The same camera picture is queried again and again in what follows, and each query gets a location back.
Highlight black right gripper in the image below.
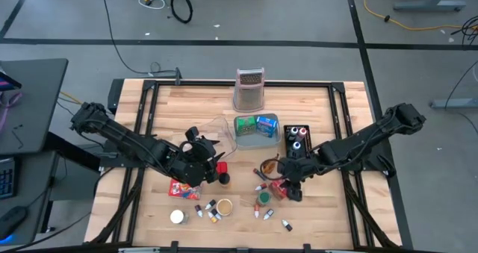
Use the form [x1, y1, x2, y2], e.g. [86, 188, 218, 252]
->
[273, 156, 314, 203]

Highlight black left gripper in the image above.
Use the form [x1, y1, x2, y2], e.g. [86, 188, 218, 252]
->
[185, 125, 226, 184]

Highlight red Froot Loops box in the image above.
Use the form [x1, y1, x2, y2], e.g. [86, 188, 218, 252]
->
[167, 178, 202, 201]
[269, 180, 291, 202]

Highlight oregano glass spice jar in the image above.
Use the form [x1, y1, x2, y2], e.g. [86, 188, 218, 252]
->
[256, 190, 273, 207]

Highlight clear plastic bin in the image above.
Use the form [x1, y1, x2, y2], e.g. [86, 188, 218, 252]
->
[170, 115, 239, 175]

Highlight taco seasoning packet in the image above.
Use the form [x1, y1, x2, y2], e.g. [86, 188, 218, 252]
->
[260, 154, 280, 175]

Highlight green Apple Jacks box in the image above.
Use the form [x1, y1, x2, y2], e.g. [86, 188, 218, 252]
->
[237, 115, 258, 137]

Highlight blue Rice Krispies box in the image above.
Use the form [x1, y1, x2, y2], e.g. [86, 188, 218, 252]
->
[255, 115, 279, 138]

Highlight white round lid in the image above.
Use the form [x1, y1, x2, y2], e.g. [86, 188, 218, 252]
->
[169, 209, 189, 225]

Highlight grey plastic bin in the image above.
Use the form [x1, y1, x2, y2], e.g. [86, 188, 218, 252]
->
[233, 113, 282, 151]

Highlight black bottle tray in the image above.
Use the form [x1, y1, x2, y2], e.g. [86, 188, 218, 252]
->
[282, 124, 313, 160]

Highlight pink steel box grater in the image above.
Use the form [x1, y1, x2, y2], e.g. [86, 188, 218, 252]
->
[232, 66, 267, 113]

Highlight black desk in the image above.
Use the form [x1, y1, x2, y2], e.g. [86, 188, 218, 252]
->
[0, 57, 69, 156]

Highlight grey desk foot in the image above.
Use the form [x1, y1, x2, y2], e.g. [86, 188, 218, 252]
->
[429, 97, 478, 110]

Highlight black keyboard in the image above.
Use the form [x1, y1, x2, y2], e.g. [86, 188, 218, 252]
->
[0, 156, 16, 201]

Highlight black computer mouse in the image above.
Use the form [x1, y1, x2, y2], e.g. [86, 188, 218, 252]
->
[0, 205, 28, 241]

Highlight laptop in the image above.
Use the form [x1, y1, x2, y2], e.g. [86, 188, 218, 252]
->
[0, 66, 22, 93]

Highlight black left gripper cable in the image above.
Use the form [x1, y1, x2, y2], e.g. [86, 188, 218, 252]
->
[179, 140, 199, 160]

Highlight black table frame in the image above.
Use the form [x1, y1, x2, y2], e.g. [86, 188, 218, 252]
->
[87, 78, 403, 250]

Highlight black side bracket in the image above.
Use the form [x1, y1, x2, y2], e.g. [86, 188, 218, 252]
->
[107, 78, 125, 115]

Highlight black coiled cable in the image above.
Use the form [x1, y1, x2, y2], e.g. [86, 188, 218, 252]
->
[170, 0, 194, 25]

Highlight black floor cable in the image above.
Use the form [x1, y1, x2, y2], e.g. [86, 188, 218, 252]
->
[100, 0, 177, 77]

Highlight yellow extension cable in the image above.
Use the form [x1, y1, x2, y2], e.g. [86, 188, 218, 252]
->
[363, 0, 466, 32]

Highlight purple strap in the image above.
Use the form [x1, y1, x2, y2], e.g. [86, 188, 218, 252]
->
[0, 91, 24, 133]

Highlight black cable bundle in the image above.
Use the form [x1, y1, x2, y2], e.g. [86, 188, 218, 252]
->
[450, 15, 478, 51]

